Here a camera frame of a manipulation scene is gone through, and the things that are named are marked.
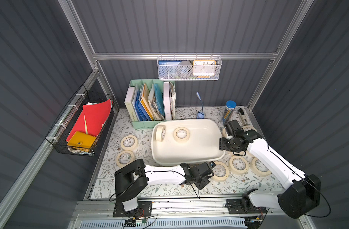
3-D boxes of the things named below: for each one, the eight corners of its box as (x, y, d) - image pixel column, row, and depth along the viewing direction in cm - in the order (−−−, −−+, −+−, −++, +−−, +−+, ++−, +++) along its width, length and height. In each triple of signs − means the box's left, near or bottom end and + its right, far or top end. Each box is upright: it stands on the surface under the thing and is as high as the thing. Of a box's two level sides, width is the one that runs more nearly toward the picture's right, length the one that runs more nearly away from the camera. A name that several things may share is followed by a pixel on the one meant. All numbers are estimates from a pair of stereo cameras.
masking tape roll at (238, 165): (230, 174, 87) (232, 172, 84) (226, 158, 94) (228, 155, 91) (249, 174, 87) (251, 172, 84) (243, 158, 94) (245, 155, 91)
